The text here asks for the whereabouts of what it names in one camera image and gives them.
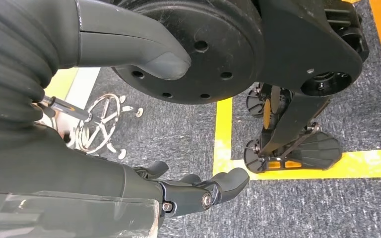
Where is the clear plastic film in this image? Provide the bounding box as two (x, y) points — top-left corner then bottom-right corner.
(0, 183), (161, 238)

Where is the chrome stool base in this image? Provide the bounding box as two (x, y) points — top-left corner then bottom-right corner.
(34, 93), (144, 162)

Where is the white floor panel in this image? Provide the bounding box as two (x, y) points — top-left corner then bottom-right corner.
(64, 67), (101, 111)

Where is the yellow floor tape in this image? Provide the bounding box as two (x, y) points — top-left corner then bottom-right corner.
(212, 97), (381, 180)

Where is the black robot foot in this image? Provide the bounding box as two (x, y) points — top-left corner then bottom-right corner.
(246, 82), (293, 130)
(244, 131), (343, 174)

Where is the black robot leg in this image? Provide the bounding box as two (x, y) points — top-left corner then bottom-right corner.
(110, 0), (371, 158)

